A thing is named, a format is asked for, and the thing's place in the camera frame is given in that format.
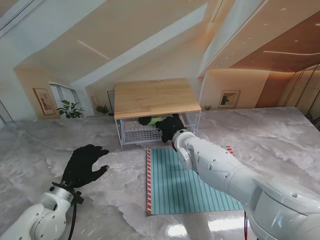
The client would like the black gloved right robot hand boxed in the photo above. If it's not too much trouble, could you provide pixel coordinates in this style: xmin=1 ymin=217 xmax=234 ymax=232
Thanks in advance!
xmin=154 ymin=113 xmax=188 ymax=145

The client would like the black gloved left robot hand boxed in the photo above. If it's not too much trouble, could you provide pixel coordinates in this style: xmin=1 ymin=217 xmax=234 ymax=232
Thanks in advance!
xmin=61 ymin=144 xmax=110 ymax=189

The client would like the black and green mouse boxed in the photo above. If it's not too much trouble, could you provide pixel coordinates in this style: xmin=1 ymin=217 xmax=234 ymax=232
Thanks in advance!
xmin=138 ymin=116 xmax=163 ymax=127

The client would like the white wire drawer basket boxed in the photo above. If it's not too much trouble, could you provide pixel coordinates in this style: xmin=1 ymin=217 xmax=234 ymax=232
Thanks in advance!
xmin=119 ymin=112 xmax=196 ymax=147

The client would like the teal striped mouse pad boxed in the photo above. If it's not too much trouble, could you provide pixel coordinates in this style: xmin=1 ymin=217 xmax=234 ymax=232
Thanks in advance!
xmin=146 ymin=145 xmax=245 ymax=216

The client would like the pink and white keyboard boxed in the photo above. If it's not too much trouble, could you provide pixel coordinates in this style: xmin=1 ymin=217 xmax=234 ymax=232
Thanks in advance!
xmin=124 ymin=114 xmax=187 ymax=131

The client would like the wooden top wire organizer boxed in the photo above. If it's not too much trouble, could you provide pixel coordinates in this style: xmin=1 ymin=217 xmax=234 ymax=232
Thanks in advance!
xmin=113 ymin=77 xmax=202 ymax=148

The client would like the left arm wrist cable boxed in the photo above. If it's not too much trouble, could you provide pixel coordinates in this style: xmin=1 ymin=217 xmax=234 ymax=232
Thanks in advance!
xmin=67 ymin=191 xmax=85 ymax=240

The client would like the arm wrist cable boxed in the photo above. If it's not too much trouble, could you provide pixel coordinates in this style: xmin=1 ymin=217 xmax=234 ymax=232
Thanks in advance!
xmin=67 ymin=191 xmax=85 ymax=240
xmin=242 ymin=209 xmax=251 ymax=240

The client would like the right arm wrist cable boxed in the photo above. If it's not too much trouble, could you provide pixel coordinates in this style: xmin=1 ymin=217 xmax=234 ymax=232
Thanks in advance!
xmin=242 ymin=209 xmax=251 ymax=240

